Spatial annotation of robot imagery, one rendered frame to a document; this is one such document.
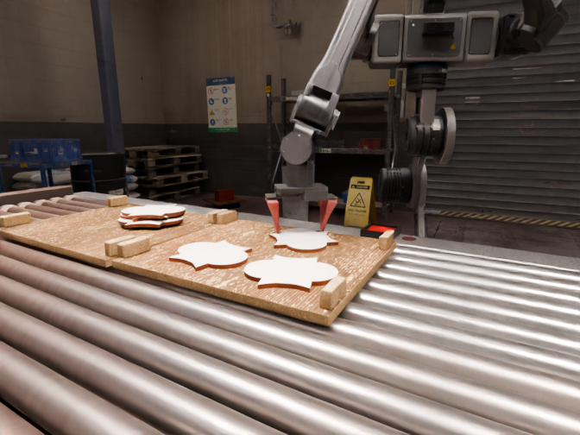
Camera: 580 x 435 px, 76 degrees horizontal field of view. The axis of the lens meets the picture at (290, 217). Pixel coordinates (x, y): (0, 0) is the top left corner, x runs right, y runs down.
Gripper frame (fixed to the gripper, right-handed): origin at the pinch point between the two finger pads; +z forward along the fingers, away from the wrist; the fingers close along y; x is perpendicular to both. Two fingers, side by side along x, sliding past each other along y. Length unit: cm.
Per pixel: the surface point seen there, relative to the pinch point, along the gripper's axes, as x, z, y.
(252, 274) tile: -22.0, 0.8, -11.7
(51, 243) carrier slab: 3.0, 1.8, -49.8
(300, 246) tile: -9.7, 0.8, -1.8
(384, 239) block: -12.3, -0.6, 13.5
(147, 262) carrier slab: -11.5, 1.7, -28.9
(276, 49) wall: 530, -138, 69
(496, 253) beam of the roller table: -11.9, 3.7, 37.9
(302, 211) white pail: 354, 78, 75
